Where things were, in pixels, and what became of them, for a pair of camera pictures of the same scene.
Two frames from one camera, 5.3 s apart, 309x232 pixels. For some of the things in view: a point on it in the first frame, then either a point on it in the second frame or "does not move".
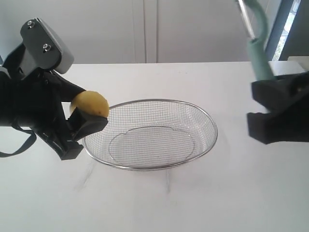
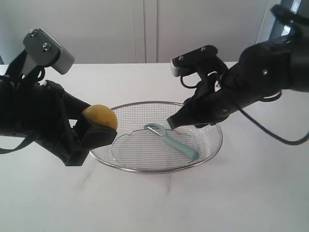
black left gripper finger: x=68 y=89 → x=73 y=107
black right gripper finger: x=290 y=123 → x=188 y=115
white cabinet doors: x=101 y=32 does not move
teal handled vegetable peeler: x=262 y=67 → x=190 y=152
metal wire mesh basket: x=152 y=134 does not move
